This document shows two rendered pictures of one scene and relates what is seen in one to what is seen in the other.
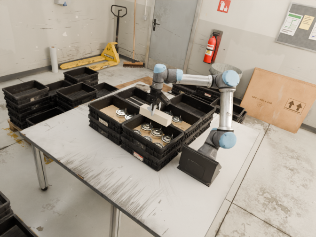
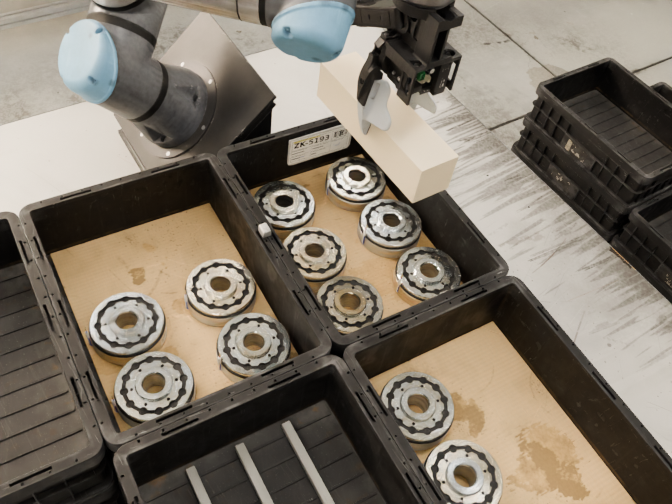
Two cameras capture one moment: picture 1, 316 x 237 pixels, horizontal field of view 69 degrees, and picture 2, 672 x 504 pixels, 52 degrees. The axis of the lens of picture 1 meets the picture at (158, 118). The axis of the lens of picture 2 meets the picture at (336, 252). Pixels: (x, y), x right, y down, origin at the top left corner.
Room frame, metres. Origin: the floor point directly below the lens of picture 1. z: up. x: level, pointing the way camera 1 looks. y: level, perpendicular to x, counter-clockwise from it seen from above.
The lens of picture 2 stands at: (2.12, 0.25, 1.71)
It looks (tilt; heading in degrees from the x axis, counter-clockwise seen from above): 51 degrees down; 200
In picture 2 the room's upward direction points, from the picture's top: 11 degrees clockwise
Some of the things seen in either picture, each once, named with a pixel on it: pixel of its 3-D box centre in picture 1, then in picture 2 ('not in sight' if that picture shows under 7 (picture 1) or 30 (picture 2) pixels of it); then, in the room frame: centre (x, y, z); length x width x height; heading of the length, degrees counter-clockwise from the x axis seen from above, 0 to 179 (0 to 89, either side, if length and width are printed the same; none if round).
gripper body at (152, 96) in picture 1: (154, 94); (417, 41); (1.43, 0.05, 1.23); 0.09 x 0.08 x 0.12; 61
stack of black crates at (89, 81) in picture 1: (82, 86); not in sight; (3.01, 1.19, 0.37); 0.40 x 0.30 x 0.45; 151
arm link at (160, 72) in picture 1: (159, 73); not in sight; (1.42, 0.04, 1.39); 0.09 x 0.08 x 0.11; 105
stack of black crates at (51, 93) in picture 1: (58, 98); not in sight; (2.66, 1.38, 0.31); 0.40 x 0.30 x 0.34; 151
